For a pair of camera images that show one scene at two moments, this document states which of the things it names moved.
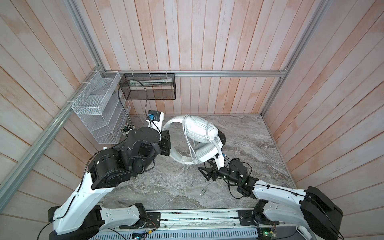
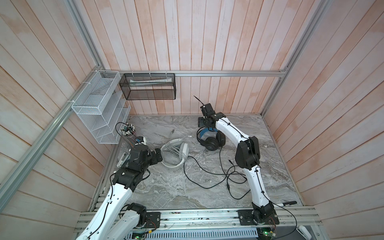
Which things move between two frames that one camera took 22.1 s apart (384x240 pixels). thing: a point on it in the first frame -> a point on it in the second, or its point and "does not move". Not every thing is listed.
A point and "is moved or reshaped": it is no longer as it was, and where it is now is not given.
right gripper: [210, 175] -> [201, 120]
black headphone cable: [229, 164] is moved or reshaped
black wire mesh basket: [141, 86] does not move
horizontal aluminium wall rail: [282, 73] does not move
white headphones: [202, 136] -> [183, 149]
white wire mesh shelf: [103, 107] does not move
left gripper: [165, 141] -> [153, 155]
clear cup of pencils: [126, 128] does not move
